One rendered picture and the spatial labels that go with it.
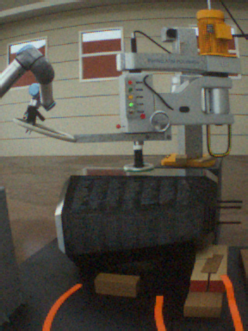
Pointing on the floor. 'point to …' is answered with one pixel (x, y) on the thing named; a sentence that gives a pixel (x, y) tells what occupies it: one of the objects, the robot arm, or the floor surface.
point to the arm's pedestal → (8, 266)
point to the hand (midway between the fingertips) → (28, 132)
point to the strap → (155, 307)
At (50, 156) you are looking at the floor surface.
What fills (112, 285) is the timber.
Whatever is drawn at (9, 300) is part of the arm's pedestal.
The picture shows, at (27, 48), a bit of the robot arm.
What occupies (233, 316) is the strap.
